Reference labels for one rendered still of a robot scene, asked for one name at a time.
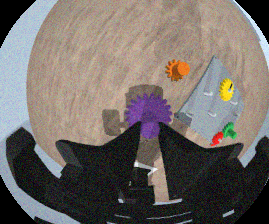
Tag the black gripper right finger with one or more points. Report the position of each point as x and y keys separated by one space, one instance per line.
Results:
x=184 y=161

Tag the orange gear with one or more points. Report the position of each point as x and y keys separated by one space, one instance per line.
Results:
x=177 y=70

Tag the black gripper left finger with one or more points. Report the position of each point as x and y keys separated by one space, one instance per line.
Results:
x=115 y=159

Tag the purple gear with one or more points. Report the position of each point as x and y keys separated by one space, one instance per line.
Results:
x=150 y=111

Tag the yellow gear with black stripe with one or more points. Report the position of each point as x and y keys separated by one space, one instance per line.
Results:
x=224 y=95

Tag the green gear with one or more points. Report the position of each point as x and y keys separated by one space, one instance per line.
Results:
x=227 y=131

